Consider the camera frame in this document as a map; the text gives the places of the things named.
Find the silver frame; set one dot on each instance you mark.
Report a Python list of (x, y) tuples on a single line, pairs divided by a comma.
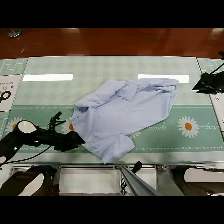
[(140, 186)]

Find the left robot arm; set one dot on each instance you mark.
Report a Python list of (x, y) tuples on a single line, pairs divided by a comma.
[(10, 142)]

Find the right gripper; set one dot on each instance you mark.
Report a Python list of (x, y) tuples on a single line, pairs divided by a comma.
[(209, 84)]

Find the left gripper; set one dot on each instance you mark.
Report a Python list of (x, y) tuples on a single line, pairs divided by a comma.
[(66, 140)]

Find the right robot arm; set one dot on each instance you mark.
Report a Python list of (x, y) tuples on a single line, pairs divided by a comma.
[(181, 184)]

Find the light blue shirt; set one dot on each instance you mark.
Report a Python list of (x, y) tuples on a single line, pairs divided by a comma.
[(123, 113)]

